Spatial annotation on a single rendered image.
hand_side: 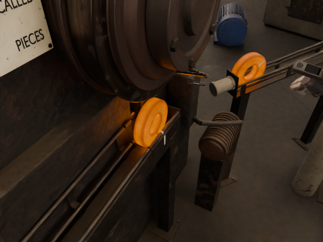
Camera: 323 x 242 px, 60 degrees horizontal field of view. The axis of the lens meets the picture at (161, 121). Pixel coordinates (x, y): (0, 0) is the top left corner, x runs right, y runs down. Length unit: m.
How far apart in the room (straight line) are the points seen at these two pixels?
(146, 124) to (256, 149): 1.19
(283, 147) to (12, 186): 1.66
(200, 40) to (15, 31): 0.39
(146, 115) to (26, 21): 0.40
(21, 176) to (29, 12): 0.31
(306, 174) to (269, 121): 0.62
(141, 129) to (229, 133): 0.49
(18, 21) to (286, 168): 1.62
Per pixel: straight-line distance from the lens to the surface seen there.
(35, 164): 0.63
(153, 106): 0.81
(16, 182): 0.62
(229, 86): 1.17
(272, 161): 1.86
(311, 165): 1.59
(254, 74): 1.25
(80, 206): 0.77
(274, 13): 3.52
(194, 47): 0.68
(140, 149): 0.90
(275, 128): 2.09
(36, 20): 0.57
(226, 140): 1.16
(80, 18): 0.50
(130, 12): 0.50
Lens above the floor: 1.32
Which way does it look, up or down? 41 degrees down
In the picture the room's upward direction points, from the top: straight up
